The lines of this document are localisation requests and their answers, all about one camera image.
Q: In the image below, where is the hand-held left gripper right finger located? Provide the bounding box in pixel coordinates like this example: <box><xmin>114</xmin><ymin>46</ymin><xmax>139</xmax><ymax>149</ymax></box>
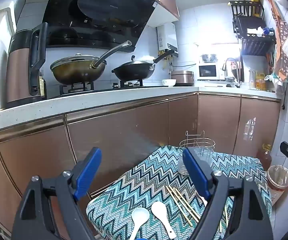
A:
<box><xmin>182</xmin><ymin>147</ymin><xmax>274</xmax><ymax>240</ymax></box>

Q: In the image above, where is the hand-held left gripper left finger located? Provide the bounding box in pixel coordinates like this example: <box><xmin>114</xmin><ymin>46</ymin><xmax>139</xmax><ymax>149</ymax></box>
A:
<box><xmin>11</xmin><ymin>147</ymin><xmax>102</xmax><ymax>240</ymax></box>

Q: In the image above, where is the wire utensil holder with cup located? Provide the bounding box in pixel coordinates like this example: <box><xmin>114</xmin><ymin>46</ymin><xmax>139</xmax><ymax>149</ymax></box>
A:
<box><xmin>178</xmin><ymin>130</ymin><xmax>216</xmax><ymax>176</ymax></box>

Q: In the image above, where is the white ceramic spoon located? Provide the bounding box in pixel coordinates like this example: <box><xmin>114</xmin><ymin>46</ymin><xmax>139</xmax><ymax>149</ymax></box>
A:
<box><xmin>151</xmin><ymin>201</ymin><xmax>177</xmax><ymax>239</ymax></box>
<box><xmin>128</xmin><ymin>207</ymin><xmax>150</xmax><ymax>240</ymax></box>

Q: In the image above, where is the trash bin with bag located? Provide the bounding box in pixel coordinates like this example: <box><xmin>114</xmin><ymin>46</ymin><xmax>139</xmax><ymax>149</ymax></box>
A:
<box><xmin>266</xmin><ymin>164</ymin><xmax>288</xmax><ymax>206</ymax></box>

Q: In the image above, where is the large cooking oil bottle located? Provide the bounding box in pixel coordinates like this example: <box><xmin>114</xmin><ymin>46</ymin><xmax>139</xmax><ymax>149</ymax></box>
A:
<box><xmin>256</xmin><ymin>144</ymin><xmax>273</xmax><ymax>171</ymax></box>

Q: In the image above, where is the zigzag knitted cloth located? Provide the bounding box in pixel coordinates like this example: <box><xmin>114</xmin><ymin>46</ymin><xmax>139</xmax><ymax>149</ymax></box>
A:
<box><xmin>86</xmin><ymin>145</ymin><xmax>273</xmax><ymax>240</ymax></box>

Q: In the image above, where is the small cooking oil bottle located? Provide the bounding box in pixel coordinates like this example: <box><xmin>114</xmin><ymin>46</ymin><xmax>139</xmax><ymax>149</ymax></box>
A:
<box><xmin>255</xmin><ymin>71</ymin><xmax>267</xmax><ymax>91</ymax></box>

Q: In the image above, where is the clear plastic bottle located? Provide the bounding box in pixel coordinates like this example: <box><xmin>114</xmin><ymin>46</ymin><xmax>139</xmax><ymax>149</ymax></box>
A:
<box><xmin>249</xmin><ymin>69</ymin><xmax>257</xmax><ymax>89</ymax></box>

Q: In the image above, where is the black gas stove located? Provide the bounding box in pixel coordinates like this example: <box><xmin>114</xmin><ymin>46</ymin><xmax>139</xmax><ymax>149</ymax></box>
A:
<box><xmin>46</xmin><ymin>79</ymin><xmax>170</xmax><ymax>98</ymax></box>

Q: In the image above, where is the brown rice cooker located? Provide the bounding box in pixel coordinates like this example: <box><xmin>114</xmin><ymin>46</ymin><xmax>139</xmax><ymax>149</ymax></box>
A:
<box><xmin>171</xmin><ymin>70</ymin><xmax>195</xmax><ymax>87</ymax></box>

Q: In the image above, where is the chrome faucet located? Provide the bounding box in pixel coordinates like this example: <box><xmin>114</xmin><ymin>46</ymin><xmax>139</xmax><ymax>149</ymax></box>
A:
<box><xmin>221</xmin><ymin>58</ymin><xmax>241</xmax><ymax>88</ymax></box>

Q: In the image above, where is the white microwave oven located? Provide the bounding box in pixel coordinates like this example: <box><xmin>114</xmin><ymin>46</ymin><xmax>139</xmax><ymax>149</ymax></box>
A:
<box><xmin>198</xmin><ymin>64</ymin><xmax>226</xmax><ymax>81</ymax></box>

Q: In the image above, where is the patterned hanging cloth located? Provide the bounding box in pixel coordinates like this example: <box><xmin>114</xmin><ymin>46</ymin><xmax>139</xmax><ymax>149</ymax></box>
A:
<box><xmin>266</xmin><ymin>0</ymin><xmax>288</xmax><ymax>83</ymax></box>

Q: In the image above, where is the black wok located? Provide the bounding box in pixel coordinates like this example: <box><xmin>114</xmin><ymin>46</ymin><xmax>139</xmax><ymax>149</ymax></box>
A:
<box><xmin>111</xmin><ymin>49</ymin><xmax>175</xmax><ymax>81</ymax></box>

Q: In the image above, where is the glass pan lid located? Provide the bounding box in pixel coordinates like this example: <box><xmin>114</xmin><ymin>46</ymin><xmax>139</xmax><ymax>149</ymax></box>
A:
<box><xmin>50</xmin><ymin>53</ymin><xmax>107</xmax><ymax>71</ymax></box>

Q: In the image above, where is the black dish rack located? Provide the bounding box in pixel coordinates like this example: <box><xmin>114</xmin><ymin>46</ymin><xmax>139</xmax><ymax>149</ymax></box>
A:
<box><xmin>228</xmin><ymin>1</ymin><xmax>277</xmax><ymax>83</ymax></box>

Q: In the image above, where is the brown and black electric kettle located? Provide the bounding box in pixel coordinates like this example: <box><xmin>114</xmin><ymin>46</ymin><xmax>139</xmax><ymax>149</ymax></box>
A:
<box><xmin>6</xmin><ymin>22</ymin><xmax>49</xmax><ymax>108</ymax></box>

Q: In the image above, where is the white water heater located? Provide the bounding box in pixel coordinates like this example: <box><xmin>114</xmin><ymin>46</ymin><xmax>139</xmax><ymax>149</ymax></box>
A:
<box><xmin>157</xmin><ymin>22</ymin><xmax>179</xmax><ymax>57</ymax></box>

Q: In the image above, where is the black range hood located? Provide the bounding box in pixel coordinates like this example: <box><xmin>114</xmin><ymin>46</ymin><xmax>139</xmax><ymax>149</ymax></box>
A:
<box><xmin>42</xmin><ymin>0</ymin><xmax>160</xmax><ymax>53</ymax></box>

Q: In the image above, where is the bronze wok with long handle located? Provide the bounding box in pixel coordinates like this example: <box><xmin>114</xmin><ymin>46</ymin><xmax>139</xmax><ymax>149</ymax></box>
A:
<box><xmin>50</xmin><ymin>41</ymin><xmax>132</xmax><ymax>85</ymax></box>

